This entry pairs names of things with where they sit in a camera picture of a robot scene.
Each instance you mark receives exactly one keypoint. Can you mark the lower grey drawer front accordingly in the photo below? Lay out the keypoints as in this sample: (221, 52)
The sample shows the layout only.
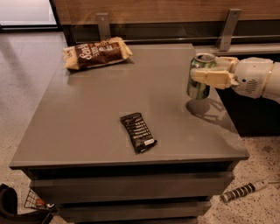
(139, 212)

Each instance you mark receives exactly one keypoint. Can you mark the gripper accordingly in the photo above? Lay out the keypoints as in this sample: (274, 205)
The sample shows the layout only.
(251, 76)

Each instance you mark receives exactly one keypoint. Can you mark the upper grey drawer front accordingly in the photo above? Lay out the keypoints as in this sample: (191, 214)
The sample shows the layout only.
(146, 187)

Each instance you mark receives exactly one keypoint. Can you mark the grey drawer cabinet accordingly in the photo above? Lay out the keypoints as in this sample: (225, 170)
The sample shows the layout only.
(125, 144)

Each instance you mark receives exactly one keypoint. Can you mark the striped tool on floor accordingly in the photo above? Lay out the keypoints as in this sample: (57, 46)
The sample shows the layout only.
(243, 191)

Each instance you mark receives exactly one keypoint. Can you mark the grey drawer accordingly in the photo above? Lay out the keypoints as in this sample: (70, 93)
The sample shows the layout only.
(146, 187)
(139, 212)

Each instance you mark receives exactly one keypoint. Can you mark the metal wall bracket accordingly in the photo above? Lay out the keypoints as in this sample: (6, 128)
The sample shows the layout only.
(103, 25)
(224, 40)

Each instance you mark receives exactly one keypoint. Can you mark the black rxbar chocolate bar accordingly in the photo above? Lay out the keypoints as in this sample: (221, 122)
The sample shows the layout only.
(138, 131)

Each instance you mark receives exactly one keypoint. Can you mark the green soda can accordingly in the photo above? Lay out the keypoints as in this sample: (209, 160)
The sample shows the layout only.
(196, 90)

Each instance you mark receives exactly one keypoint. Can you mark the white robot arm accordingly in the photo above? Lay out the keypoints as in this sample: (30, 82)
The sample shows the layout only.
(275, 81)

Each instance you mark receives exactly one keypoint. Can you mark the black object on floor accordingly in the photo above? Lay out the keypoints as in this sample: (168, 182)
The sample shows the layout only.
(9, 210)

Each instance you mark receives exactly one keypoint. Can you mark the brown chip bag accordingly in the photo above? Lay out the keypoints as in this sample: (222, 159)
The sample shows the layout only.
(99, 54)

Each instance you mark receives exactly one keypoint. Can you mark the right metal wall bracket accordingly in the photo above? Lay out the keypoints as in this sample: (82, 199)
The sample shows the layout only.
(224, 40)

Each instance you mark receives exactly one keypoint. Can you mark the wire basket on floor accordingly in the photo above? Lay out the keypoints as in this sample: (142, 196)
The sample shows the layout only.
(33, 201)

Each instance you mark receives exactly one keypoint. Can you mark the left metal wall bracket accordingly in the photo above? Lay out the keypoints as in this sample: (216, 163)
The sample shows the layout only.
(103, 25)

